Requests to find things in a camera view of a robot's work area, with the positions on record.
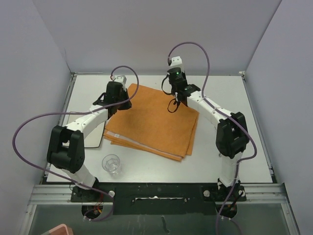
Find orange cloth placemat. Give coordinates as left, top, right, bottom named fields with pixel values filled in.
left=104, top=83, right=199, bottom=162

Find white square plate black rim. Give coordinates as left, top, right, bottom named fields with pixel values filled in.
left=63, top=110, right=108, bottom=148

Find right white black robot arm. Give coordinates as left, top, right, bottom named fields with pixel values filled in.
left=167, top=67, right=249, bottom=200

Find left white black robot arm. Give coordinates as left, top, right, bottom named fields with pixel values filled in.
left=47, top=76, right=132, bottom=201

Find clear plastic cup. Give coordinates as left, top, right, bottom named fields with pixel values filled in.
left=102, top=154, right=121, bottom=176

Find pink box corner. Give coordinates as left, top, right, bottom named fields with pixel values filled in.
left=42, top=224, right=74, bottom=235

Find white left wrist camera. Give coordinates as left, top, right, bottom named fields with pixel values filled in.
left=111, top=75, right=127, bottom=86

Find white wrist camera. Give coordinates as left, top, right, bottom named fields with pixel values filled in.
left=167, top=56, right=184, bottom=71
left=111, top=75, right=127, bottom=86

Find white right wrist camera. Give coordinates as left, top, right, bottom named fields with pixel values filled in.
left=167, top=56, right=184, bottom=71

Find aluminium left side rail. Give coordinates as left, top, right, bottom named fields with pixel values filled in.
left=44, top=72, right=76, bottom=177

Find aluminium right side rail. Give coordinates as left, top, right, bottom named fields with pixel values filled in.
left=239, top=70, right=277, bottom=183

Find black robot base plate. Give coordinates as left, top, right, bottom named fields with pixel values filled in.
left=70, top=183, right=246, bottom=218

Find aluminium front frame rail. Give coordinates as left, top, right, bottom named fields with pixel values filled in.
left=28, top=184, right=288, bottom=205

